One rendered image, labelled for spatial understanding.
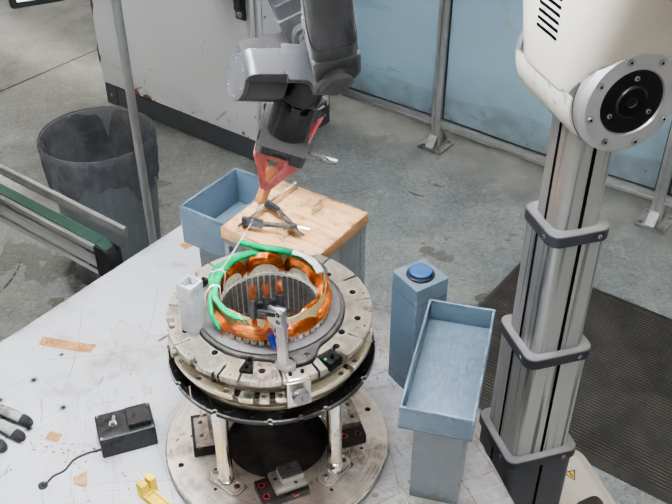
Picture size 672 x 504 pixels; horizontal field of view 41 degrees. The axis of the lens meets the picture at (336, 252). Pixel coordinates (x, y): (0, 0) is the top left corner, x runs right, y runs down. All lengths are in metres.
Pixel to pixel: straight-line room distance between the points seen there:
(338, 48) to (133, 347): 0.97
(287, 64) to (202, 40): 2.71
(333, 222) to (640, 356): 1.62
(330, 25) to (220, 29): 2.71
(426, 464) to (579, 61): 0.67
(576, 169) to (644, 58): 0.22
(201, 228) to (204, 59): 2.20
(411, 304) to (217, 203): 0.47
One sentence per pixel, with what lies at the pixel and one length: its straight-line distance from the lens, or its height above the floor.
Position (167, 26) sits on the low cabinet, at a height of 0.51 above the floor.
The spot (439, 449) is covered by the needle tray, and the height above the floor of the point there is 0.91.
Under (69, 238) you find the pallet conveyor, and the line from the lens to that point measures 2.23.
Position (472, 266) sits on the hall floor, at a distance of 3.30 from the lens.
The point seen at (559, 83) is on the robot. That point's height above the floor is 1.45.
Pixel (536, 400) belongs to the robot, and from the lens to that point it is 1.68.
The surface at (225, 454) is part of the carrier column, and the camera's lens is 1.47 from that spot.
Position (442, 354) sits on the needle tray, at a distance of 1.43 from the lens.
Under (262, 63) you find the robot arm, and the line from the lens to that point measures 1.09.
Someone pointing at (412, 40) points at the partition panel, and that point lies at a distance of 3.88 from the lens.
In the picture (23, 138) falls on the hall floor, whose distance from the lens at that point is 4.29.
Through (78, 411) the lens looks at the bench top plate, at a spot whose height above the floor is 0.78.
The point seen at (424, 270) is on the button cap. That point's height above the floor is 1.04.
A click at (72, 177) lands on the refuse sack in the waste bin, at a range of 2.93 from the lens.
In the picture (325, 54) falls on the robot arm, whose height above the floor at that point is 1.57.
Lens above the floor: 2.00
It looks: 37 degrees down
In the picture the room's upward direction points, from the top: straight up
